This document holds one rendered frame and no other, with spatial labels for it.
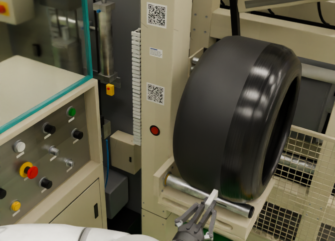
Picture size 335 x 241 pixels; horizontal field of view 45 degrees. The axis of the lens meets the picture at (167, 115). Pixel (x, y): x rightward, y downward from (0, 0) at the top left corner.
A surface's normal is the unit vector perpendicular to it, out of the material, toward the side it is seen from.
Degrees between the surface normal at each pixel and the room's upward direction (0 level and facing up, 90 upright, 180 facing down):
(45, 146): 90
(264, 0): 90
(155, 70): 90
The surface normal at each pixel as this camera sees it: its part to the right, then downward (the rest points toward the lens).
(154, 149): -0.49, 0.45
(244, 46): -0.01, -0.81
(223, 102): -0.36, -0.20
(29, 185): 0.87, 0.28
